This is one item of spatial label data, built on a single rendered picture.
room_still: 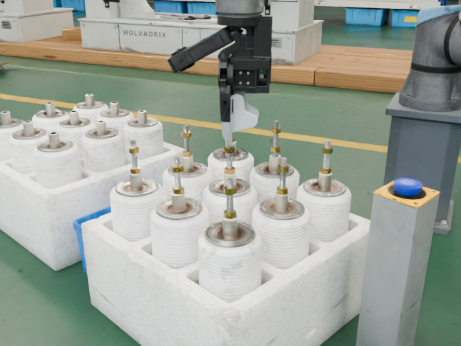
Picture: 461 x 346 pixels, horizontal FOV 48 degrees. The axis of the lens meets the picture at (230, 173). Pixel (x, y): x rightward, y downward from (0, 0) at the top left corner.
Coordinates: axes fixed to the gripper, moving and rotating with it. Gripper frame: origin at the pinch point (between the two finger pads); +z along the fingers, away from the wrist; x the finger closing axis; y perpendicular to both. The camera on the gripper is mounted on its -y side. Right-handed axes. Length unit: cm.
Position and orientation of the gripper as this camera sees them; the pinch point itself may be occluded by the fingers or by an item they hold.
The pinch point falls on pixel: (226, 136)
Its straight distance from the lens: 88.6
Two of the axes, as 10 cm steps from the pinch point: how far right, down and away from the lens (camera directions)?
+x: 1.1, -3.8, 9.2
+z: 0.0, 9.2, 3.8
